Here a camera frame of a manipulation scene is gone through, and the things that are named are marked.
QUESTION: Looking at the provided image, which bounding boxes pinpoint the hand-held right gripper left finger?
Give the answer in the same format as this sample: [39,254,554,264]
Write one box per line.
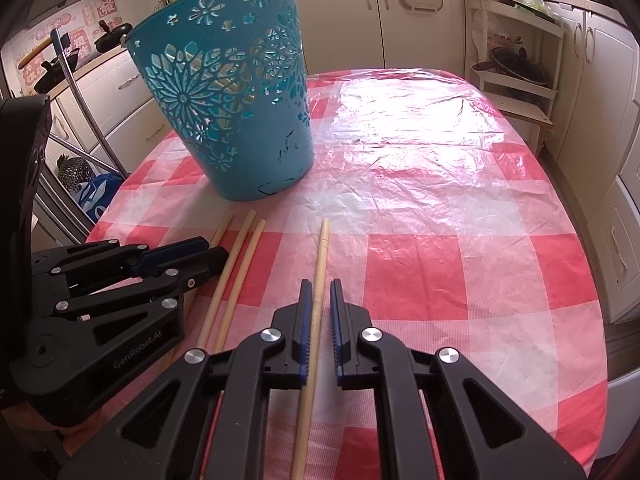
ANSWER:
[57,280,315,480]

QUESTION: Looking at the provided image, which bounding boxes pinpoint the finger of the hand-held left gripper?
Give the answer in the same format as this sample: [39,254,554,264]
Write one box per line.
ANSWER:
[52,246,230,361]
[32,237,211,286]

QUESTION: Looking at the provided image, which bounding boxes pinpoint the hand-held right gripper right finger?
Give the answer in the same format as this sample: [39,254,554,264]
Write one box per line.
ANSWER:
[326,279,587,480]

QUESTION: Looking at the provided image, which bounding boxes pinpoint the wooden chopstick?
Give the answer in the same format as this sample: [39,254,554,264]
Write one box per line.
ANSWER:
[291,217,331,480]
[210,211,236,248]
[214,219,267,352]
[196,210,257,350]

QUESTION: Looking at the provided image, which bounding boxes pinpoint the teal plastic cutout basket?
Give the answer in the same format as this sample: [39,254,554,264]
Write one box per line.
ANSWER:
[125,0,316,203]

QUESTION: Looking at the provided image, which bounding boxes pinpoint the blue white bag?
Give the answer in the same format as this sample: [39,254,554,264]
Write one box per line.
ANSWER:
[75,174,123,223]

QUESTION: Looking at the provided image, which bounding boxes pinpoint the grey metal rails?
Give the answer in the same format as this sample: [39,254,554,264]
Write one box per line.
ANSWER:
[30,125,93,246]

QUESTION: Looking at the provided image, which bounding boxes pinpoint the red checkered plastic tablecloth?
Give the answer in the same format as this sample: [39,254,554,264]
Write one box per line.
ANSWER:
[60,67,610,480]

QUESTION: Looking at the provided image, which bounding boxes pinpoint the cream drawer cabinet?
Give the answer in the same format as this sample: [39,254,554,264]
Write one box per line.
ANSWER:
[47,50,171,161]

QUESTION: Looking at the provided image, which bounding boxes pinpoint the black wok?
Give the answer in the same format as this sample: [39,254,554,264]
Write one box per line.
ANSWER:
[95,21,135,53]
[32,49,81,93]

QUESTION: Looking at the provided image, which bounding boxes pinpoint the wooden stick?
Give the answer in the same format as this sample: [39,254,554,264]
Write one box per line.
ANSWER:
[17,35,53,68]

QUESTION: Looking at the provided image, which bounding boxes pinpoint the cream door cabinets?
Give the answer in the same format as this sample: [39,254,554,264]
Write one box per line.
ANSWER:
[300,0,471,78]

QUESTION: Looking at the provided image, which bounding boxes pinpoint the dark pan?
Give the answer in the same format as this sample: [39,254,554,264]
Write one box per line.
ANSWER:
[472,47,551,86]

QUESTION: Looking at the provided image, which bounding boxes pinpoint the white shelf rack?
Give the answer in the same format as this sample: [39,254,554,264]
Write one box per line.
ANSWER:
[467,0,566,156]

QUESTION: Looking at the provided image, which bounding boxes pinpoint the cream tall cabinets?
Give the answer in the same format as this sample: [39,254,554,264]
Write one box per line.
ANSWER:
[540,0,640,326]

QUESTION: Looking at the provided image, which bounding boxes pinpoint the clear green plastic bag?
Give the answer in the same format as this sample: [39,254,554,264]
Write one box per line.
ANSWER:
[500,0,561,21]

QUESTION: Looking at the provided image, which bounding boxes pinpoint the pink wall stickers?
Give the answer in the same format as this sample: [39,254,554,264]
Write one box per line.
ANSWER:
[17,0,118,88]

